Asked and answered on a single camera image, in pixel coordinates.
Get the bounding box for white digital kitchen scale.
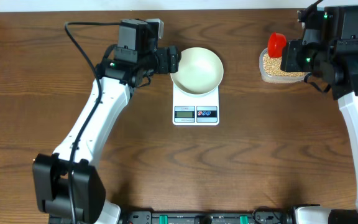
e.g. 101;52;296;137
172;85;220;126

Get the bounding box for clear plastic bean container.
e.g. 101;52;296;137
259;48;306;83

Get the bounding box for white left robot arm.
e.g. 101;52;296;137
32;45;181;223

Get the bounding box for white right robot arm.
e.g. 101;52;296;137
280;2;358;223

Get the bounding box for red measuring scoop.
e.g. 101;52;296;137
267;32;287;58

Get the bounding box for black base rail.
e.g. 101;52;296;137
118;208;295;224

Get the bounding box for cream bowl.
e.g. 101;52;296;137
170;47;224;96

